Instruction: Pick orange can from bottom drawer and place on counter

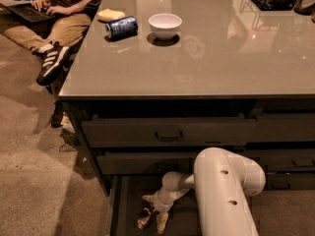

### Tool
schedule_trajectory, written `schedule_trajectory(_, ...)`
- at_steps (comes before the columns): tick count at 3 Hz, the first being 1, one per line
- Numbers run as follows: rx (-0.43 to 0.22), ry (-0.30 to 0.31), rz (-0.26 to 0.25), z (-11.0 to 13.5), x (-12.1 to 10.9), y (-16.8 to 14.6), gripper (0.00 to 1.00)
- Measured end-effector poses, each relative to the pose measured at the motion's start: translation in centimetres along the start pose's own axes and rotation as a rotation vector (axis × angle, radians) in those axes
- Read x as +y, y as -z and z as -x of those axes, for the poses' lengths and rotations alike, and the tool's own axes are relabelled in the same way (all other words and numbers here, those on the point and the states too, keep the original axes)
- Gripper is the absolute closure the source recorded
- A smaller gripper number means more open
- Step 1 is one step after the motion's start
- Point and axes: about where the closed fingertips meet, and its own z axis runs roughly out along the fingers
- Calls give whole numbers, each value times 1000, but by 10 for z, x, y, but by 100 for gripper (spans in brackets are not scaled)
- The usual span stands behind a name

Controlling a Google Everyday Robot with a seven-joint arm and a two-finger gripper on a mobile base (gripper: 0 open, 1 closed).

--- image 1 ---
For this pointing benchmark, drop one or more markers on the blue soda can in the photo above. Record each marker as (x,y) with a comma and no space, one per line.
(123,27)

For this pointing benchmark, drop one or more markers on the dark round object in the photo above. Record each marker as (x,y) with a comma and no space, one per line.
(304,7)

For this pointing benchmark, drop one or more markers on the dark counter cabinet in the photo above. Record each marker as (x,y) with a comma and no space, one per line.
(282,143)

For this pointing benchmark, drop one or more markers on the seated person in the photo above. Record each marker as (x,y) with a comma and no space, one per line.
(72,20)

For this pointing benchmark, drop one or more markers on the top dark drawer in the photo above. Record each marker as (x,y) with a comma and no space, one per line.
(168,132)

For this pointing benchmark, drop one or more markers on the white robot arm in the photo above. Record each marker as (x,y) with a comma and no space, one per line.
(222,181)

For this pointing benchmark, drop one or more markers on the dark drawer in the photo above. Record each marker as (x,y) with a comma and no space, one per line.
(168,132)
(126,163)

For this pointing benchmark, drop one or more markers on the black laptop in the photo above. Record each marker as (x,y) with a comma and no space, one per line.
(27,13)

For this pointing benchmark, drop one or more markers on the middle dark drawer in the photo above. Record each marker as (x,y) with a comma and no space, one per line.
(126,163)

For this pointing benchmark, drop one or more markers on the black striped sneaker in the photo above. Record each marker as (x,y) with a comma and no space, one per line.
(53,57)

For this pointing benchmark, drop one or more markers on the white bowl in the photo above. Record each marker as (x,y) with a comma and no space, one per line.
(165,26)

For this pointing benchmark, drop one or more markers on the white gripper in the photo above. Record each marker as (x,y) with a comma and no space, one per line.
(159,201)

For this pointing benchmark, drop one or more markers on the yellow sponge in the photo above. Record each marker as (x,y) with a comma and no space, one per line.
(108,15)

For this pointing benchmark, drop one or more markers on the open bottom drawer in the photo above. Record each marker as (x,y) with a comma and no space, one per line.
(183,217)

